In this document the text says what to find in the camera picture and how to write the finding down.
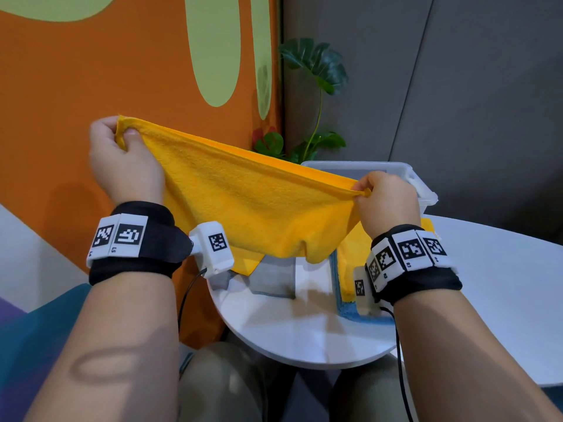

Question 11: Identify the black left wristband with markers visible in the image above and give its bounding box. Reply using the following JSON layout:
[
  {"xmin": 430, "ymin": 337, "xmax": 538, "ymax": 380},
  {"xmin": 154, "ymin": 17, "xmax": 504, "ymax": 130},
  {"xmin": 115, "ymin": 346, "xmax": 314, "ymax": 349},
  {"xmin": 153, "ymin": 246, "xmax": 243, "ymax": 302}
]
[{"xmin": 86, "ymin": 200, "xmax": 194, "ymax": 286}]

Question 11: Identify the clear plastic storage box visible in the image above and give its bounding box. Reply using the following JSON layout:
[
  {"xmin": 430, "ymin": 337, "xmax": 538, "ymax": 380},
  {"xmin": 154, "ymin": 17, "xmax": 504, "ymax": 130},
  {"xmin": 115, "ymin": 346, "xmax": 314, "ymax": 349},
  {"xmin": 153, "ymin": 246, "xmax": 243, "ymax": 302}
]
[{"xmin": 301, "ymin": 161, "xmax": 439, "ymax": 215}]

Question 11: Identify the green leafy plant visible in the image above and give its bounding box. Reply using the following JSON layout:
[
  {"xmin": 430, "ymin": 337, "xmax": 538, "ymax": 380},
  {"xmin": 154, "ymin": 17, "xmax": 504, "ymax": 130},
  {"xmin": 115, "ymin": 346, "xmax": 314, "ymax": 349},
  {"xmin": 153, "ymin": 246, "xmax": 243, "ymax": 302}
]
[{"xmin": 253, "ymin": 38, "xmax": 350, "ymax": 164}]

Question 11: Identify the person's right leg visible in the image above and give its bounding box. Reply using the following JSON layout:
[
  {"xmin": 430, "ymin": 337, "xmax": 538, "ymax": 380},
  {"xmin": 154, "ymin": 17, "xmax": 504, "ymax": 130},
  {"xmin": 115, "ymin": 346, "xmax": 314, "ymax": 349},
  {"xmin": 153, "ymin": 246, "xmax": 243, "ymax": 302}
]
[{"xmin": 330, "ymin": 355, "xmax": 410, "ymax": 422}]

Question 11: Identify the person's left leg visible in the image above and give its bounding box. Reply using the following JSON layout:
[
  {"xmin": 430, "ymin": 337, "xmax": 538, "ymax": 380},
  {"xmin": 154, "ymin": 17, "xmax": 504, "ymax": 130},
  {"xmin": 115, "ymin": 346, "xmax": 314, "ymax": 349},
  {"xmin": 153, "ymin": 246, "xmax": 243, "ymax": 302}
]
[{"xmin": 178, "ymin": 341, "xmax": 269, "ymax": 422}]

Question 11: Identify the black left camera cable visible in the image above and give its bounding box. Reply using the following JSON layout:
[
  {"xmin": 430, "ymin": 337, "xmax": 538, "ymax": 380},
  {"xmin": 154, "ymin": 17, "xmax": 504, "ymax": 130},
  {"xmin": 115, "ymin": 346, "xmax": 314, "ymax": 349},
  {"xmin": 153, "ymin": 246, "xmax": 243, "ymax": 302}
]
[{"xmin": 177, "ymin": 267, "xmax": 208, "ymax": 332}]

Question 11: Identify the person's left forearm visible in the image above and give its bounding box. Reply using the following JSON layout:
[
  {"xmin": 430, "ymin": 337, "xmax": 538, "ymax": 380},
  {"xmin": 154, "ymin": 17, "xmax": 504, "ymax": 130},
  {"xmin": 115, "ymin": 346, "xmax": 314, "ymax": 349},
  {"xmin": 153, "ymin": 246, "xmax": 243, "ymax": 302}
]
[{"xmin": 24, "ymin": 272, "xmax": 181, "ymax": 422}]

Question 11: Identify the blue towel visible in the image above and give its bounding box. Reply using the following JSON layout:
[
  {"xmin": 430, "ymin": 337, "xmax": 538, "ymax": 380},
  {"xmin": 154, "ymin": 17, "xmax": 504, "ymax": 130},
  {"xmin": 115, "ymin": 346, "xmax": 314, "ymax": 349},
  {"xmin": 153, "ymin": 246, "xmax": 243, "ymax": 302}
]
[{"xmin": 328, "ymin": 249, "xmax": 395, "ymax": 326}]

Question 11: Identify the black camera cable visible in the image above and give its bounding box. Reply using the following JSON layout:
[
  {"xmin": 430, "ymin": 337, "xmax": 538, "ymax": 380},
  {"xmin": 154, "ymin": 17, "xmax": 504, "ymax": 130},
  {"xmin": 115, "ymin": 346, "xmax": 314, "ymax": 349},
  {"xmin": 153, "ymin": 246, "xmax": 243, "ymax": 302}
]
[
  {"xmin": 177, "ymin": 267, "xmax": 208, "ymax": 332},
  {"xmin": 380, "ymin": 306, "xmax": 414, "ymax": 422}
]

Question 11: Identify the person's right forearm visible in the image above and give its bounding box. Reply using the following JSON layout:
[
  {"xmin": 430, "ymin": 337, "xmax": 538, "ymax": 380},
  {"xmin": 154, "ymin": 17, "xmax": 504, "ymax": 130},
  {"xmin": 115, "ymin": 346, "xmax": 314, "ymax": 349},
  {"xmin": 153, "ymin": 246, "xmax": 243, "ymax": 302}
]
[{"xmin": 394, "ymin": 288, "xmax": 563, "ymax": 422}]

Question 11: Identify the person's right hand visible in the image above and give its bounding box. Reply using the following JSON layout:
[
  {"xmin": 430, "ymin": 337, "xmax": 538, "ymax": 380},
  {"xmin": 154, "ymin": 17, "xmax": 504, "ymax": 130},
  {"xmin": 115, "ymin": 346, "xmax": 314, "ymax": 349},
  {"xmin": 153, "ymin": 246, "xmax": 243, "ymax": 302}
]
[{"xmin": 351, "ymin": 171, "xmax": 422, "ymax": 240}]

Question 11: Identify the black right wristband with markers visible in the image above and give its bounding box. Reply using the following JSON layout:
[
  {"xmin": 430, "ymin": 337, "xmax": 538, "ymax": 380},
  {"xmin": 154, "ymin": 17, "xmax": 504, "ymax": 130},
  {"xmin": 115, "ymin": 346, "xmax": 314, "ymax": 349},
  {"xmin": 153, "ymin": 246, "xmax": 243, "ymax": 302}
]
[{"xmin": 365, "ymin": 223, "xmax": 463, "ymax": 306}]

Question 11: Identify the person's left hand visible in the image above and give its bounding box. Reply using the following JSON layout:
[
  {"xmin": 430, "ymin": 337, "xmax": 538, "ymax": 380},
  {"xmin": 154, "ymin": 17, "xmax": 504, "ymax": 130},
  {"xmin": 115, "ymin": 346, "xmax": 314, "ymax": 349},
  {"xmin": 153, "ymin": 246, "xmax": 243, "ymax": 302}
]
[{"xmin": 89, "ymin": 116, "xmax": 166, "ymax": 206}]

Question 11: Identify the black right camera cable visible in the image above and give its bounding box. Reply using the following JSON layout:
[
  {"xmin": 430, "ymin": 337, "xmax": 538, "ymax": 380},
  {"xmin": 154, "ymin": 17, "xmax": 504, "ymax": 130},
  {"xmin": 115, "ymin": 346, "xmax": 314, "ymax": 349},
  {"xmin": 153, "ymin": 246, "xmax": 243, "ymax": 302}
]
[{"xmin": 380, "ymin": 306, "xmax": 414, "ymax": 422}]

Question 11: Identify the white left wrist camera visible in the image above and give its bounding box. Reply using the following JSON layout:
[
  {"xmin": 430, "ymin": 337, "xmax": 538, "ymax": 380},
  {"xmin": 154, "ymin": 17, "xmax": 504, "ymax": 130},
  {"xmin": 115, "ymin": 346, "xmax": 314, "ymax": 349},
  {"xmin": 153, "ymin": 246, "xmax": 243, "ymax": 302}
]
[{"xmin": 189, "ymin": 220, "xmax": 235, "ymax": 280}]

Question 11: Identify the person's leg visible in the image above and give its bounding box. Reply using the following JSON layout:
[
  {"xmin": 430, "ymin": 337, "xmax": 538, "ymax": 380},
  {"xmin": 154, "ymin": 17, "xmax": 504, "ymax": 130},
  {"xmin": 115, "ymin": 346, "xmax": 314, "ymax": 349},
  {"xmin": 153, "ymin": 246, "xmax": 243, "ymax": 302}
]
[
  {"xmin": 330, "ymin": 355, "xmax": 410, "ymax": 422},
  {"xmin": 178, "ymin": 341, "xmax": 269, "ymax": 422}
]

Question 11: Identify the grey towel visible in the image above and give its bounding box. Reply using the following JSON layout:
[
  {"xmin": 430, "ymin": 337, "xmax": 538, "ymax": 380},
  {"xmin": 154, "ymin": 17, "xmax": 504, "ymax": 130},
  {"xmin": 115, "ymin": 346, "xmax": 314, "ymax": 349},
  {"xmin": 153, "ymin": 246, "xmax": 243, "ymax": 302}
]
[{"xmin": 206, "ymin": 254, "xmax": 296, "ymax": 300}]

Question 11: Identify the black wristband with markers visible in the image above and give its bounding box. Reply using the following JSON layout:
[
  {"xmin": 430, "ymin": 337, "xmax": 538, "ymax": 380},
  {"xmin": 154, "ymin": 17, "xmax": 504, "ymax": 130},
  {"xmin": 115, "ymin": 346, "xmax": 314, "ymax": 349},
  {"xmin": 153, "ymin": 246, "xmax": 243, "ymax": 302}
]
[
  {"xmin": 365, "ymin": 223, "xmax": 463, "ymax": 306},
  {"xmin": 86, "ymin": 200, "xmax": 194, "ymax": 286}
]

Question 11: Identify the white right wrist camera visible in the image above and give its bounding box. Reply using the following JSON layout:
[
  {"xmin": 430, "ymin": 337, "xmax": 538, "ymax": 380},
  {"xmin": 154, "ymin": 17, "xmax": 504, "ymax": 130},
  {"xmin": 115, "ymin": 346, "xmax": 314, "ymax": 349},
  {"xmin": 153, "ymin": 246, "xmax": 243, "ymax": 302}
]
[{"xmin": 353, "ymin": 266, "xmax": 381, "ymax": 317}]

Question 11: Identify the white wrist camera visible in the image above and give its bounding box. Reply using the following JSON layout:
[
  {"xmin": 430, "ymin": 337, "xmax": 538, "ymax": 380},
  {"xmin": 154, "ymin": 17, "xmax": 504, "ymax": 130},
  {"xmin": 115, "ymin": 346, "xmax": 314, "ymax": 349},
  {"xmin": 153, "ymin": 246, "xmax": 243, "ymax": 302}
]
[
  {"xmin": 189, "ymin": 220, "xmax": 235, "ymax": 280},
  {"xmin": 353, "ymin": 266, "xmax": 381, "ymax": 317}
]

